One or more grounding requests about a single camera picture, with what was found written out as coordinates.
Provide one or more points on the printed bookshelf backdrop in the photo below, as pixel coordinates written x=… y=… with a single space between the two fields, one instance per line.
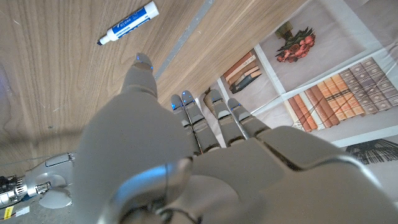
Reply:
x=326 y=31

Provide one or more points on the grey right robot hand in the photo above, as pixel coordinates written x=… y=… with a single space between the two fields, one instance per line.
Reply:
x=56 y=174

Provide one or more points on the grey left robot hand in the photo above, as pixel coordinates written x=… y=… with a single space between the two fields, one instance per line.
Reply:
x=217 y=180

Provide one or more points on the grey tape outline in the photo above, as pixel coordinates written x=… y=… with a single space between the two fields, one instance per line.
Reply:
x=186 y=34

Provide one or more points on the white blue marker pen body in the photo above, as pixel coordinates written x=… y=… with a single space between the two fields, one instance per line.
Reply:
x=130 y=22

